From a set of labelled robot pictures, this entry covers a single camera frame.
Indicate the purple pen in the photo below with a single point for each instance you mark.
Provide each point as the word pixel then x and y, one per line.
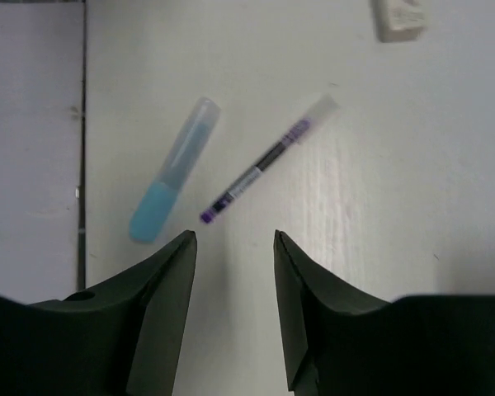
pixel 314 117

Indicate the white eraser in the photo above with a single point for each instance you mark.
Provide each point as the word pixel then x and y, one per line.
pixel 399 20

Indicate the blue capped highlighter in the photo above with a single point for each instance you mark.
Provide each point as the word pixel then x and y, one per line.
pixel 157 203

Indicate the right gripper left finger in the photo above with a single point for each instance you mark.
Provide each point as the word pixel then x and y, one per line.
pixel 85 344

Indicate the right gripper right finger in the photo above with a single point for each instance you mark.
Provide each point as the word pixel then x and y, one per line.
pixel 339 340

